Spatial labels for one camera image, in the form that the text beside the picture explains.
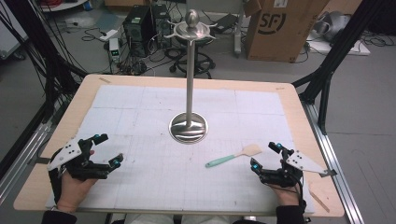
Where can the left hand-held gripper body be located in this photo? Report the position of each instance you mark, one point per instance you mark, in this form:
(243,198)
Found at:
(70,152)

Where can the aluminium rail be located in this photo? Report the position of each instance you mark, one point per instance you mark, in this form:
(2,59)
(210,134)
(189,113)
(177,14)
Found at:
(336,174)
(21,161)

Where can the white stand leg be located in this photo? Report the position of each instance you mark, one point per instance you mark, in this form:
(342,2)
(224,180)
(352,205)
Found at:
(238,31)

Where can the white grid mat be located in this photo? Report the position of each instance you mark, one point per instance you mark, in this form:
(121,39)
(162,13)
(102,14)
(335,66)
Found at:
(155,186)

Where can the grey bag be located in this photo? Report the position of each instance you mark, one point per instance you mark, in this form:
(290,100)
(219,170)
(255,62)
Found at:
(331,26)

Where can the black metal frame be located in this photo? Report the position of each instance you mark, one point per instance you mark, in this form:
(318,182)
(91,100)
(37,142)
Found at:
(330,62)
(46,56)

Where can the brown cardboard box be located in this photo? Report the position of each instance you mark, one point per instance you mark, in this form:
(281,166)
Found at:
(280,34)

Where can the person's right hand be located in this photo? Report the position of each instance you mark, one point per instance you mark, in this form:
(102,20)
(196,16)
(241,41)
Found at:
(285,194)

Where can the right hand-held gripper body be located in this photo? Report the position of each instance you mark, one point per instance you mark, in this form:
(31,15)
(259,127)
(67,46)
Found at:
(294,166)

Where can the black computer tower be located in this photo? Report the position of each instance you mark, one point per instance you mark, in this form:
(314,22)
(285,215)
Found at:
(162,25)
(138,31)

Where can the black office chair base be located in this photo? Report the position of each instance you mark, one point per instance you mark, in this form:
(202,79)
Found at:
(202,63)

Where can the person's left hand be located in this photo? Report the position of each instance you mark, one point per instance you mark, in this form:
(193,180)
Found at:
(74,189)

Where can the white flat board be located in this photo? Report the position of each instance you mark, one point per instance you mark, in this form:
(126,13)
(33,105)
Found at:
(358,49)

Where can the small white device green display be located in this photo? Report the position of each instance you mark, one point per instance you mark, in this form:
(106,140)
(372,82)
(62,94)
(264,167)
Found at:
(114,49)

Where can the brown tape strip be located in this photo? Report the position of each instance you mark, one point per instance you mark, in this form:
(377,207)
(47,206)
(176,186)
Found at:
(319,201)

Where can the white power strip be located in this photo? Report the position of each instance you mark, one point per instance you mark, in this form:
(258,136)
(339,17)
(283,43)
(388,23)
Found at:
(109,34)

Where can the steel utensil stand with hooks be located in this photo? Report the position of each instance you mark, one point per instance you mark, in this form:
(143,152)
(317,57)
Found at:
(190,93)

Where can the black power adapter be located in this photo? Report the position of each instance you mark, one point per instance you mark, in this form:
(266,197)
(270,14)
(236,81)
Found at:
(225,23)

